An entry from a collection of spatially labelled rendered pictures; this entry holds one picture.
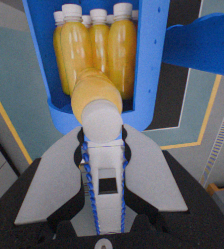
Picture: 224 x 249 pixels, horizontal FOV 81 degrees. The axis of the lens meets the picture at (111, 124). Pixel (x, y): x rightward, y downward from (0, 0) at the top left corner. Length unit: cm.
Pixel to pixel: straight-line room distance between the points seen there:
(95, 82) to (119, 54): 17
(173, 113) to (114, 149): 110
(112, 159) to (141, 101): 53
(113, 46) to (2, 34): 144
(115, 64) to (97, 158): 53
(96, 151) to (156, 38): 57
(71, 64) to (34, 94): 137
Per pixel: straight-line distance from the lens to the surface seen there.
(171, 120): 170
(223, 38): 75
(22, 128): 196
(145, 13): 25
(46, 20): 43
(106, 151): 71
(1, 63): 174
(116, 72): 33
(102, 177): 76
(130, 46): 32
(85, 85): 16
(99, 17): 38
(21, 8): 69
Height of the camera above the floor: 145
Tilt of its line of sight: 60 degrees down
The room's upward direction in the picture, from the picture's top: 172 degrees clockwise
